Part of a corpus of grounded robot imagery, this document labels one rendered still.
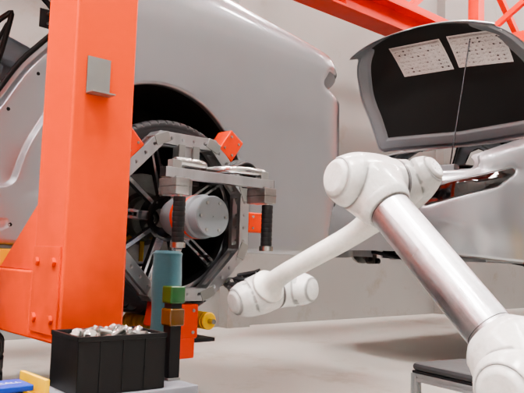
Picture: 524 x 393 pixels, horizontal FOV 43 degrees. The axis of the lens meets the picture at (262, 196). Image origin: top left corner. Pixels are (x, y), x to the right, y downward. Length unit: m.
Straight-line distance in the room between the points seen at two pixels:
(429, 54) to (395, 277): 4.26
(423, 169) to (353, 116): 6.74
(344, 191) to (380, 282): 7.18
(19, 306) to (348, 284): 6.68
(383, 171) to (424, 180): 0.15
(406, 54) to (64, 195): 4.12
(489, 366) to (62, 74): 1.12
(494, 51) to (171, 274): 3.59
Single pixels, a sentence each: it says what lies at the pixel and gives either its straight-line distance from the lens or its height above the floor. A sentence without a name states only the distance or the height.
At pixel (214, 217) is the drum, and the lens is 2.07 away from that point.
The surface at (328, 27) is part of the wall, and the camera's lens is 8.31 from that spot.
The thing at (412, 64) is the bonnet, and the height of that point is 2.25.
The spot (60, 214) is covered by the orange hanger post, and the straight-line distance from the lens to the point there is 1.59.
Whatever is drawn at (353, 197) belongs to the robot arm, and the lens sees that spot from 1.55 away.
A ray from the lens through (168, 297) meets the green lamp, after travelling 1.54.
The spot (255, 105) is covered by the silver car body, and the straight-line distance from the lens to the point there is 2.62.
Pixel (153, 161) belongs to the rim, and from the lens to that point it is 2.25.
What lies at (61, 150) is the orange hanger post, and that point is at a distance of 1.62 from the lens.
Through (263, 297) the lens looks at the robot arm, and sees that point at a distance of 1.92.
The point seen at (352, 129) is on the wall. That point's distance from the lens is 8.36.
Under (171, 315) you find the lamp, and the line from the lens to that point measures 1.53.
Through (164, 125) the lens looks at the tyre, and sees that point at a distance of 2.27.
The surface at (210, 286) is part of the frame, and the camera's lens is 2.25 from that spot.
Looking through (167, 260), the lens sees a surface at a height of 0.71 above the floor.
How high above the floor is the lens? 0.74
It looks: 5 degrees up
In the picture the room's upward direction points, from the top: 2 degrees clockwise
